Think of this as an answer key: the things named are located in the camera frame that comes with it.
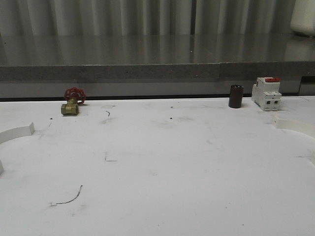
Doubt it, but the white half pipe clamp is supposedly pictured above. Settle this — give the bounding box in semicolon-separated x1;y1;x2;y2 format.
273;117;315;138
0;121;35;176

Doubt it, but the grey stone counter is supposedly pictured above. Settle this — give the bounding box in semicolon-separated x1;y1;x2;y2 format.
0;33;315;100

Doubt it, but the dark brown cylindrical capacitor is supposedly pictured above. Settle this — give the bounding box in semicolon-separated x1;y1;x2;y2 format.
228;85;244;109

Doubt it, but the brass valve red handwheel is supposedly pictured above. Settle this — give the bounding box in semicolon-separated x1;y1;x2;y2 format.
61;87;86;116

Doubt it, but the white container on counter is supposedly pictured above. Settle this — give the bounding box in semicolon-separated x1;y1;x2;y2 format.
290;0;315;36

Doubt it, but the white circuit breaker red switch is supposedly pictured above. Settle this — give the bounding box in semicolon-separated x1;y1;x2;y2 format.
252;77;282;111

